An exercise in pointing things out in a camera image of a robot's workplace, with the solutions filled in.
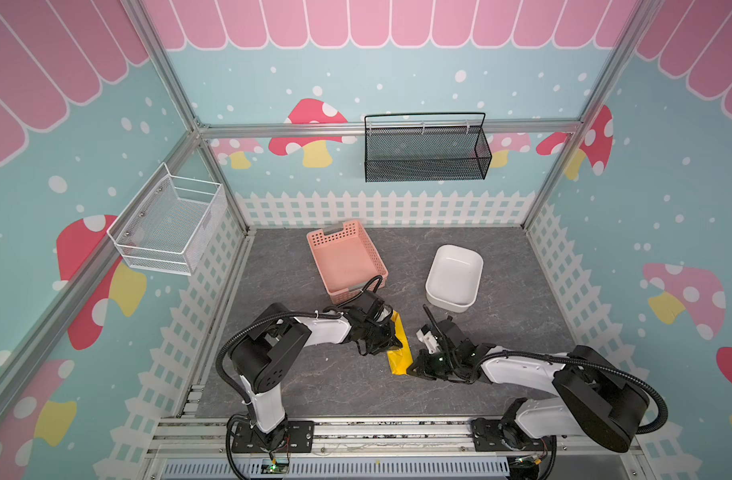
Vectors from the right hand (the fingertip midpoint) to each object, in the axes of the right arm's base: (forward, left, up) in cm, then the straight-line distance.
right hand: (404, 371), depth 83 cm
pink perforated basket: (+40, +19, -2) cm, 44 cm away
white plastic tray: (+33, -20, -1) cm, 38 cm away
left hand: (+6, 0, 0) cm, 6 cm away
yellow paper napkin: (+4, +1, 0) cm, 4 cm away
